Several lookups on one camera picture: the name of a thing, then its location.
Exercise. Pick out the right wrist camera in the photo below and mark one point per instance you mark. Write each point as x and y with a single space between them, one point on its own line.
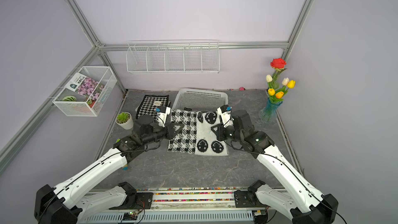
225 113

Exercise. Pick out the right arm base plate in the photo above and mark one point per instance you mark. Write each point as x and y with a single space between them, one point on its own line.
246 199

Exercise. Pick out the white wire side basket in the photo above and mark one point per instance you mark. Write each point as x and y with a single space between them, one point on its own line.
74 105

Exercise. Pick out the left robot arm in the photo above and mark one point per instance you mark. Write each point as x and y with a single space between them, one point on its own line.
66 203

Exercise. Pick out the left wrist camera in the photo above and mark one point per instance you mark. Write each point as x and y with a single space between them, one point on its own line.
161 113

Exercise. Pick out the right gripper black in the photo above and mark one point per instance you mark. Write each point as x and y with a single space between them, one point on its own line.
220 134

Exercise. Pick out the small potted green plant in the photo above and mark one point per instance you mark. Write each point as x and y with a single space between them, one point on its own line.
125 120

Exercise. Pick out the glass vase with flowers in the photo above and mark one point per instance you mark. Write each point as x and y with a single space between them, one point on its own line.
276 91

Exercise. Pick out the black white patterned scarf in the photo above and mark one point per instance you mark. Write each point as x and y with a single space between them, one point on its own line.
196 137

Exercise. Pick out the grey scarf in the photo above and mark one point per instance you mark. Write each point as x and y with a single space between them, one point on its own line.
200 103

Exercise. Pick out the houndstooth folded scarf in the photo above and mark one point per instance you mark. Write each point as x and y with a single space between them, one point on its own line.
150 103

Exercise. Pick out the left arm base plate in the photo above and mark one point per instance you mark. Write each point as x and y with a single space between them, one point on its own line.
140 200

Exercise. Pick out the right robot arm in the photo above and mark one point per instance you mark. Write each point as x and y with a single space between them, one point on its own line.
304 204

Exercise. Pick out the flower seed packet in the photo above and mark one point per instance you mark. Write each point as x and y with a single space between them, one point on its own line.
85 86

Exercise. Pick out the white plastic basket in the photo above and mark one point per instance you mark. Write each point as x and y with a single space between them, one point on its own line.
215 94

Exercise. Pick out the white wire wall shelf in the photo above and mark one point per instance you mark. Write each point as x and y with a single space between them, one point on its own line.
173 56

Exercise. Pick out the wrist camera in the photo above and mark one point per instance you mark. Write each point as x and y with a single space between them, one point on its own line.
225 113
161 113

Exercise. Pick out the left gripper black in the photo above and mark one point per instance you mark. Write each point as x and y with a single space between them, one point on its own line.
170 132

